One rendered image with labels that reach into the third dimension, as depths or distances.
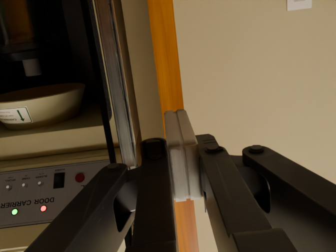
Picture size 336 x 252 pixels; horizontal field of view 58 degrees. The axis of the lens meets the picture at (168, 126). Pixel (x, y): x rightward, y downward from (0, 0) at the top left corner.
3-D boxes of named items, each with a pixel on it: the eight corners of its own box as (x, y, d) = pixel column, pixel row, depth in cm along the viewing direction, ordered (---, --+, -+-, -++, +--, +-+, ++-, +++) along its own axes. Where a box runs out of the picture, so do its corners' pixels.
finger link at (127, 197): (174, 209, 13) (105, 217, 13) (170, 162, 18) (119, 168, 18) (170, 177, 13) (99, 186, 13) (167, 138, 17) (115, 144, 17)
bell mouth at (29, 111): (93, 79, 65) (98, 104, 67) (12, 89, 65) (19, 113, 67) (71, 94, 48) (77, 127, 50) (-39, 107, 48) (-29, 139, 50)
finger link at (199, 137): (204, 172, 13) (275, 163, 13) (191, 134, 17) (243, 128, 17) (207, 204, 13) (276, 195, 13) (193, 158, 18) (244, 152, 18)
